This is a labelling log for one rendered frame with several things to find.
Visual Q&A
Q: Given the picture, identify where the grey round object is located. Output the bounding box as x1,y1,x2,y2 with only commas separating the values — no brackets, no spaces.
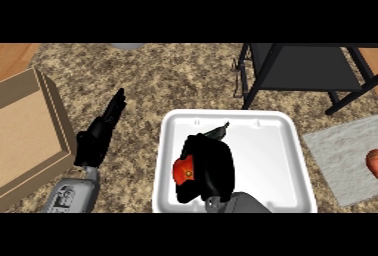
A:
111,42,148,51

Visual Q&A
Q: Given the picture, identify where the white square tray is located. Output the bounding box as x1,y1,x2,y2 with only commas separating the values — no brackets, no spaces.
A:
151,108,319,214

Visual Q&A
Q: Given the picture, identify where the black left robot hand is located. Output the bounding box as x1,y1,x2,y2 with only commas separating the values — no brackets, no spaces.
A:
73,87,127,168

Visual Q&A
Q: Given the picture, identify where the grey cloth mat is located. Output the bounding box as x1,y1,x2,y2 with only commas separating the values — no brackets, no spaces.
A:
300,114,378,208

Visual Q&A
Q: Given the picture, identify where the orange-red round object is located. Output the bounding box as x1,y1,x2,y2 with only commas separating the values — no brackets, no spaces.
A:
365,149,378,179

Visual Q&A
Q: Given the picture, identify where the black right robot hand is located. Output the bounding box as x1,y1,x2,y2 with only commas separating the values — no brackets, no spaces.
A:
176,121,237,204

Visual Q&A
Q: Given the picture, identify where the black tiered shelf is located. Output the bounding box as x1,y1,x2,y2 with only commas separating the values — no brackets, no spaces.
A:
232,42,378,116

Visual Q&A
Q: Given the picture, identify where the red tomato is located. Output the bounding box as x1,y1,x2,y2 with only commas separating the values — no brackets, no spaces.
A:
172,157,197,186

